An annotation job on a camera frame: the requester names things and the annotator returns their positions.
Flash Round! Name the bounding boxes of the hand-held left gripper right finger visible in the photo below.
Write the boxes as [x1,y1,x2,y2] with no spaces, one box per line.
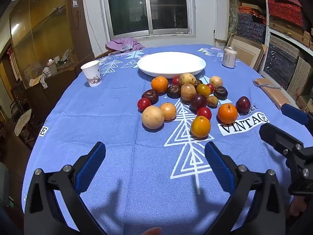
[203,141,286,235]

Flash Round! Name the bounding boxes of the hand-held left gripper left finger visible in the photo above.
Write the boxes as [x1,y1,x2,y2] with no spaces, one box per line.
[24,141,108,235]

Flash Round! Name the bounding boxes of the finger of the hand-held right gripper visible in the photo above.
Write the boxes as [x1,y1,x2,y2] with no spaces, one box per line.
[281,104,313,128]
[259,123,313,157]

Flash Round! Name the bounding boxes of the yellow-orange tomato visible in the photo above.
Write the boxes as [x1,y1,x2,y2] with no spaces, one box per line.
[196,84,211,97]
[191,116,211,138]

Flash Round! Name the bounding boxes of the dark purple plum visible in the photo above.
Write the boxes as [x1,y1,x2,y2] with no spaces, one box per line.
[236,96,251,112]
[190,94,208,110]

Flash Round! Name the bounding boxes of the orange mandarin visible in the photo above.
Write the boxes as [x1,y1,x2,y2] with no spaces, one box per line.
[217,103,238,124]
[151,76,169,93]

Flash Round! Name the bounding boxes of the small brown longan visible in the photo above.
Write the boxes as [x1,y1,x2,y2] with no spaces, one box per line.
[207,95,219,108]

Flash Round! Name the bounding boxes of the peach-coloured round fruit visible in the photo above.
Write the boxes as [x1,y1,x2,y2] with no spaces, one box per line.
[160,102,177,121]

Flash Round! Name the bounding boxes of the large tan round fruit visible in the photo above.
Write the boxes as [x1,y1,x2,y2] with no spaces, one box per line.
[141,105,165,130]

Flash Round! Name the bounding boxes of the tan spotted round fruit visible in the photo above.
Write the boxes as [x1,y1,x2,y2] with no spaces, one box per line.
[180,83,197,101]
[178,73,197,87]

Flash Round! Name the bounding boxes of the small tan round fruit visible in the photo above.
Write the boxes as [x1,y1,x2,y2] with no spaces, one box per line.
[209,76,223,88]

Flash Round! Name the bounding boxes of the white oval plate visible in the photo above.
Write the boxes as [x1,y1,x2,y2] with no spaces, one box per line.
[137,52,206,79]

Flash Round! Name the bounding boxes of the person's right hand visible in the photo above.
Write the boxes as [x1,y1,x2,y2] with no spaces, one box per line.
[290,196,309,222]

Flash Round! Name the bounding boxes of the person's left hand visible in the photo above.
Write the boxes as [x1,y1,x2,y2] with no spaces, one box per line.
[143,227,162,235]

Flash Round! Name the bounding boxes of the framed wooden board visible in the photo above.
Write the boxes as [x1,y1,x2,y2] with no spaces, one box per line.
[226,34,268,71]

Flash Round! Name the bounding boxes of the chair with pale cushion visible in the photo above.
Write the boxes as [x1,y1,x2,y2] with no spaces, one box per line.
[13,109,33,137]

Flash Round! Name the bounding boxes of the white drink can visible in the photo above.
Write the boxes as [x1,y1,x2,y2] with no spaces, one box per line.
[222,46,237,68]

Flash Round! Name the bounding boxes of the white printed paper cup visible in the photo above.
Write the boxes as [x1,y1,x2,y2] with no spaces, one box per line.
[81,60,101,87]

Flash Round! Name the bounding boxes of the white rag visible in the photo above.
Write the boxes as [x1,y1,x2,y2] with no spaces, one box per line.
[41,67,50,89]

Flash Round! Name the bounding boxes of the dark wooden chair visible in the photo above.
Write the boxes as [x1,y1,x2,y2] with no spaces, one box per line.
[10,81,32,118]

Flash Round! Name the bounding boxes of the white metal shelf rack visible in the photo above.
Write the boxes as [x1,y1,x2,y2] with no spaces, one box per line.
[259,0,313,79]

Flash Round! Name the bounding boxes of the purple cloth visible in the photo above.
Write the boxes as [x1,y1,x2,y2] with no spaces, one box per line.
[106,37,145,53]

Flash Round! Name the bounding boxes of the wooden glass-door cabinet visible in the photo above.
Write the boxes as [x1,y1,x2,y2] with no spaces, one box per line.
[10,0,94,137]

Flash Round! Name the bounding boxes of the sliding glass window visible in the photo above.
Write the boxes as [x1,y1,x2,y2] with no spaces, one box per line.
[101,0,196,38]

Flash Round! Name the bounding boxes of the tan pouch with cord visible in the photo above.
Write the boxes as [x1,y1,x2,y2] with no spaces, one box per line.
[253,78,297,110]

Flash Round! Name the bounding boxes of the white wall conduit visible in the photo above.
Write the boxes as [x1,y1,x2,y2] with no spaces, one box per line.
[215,0,220,45]

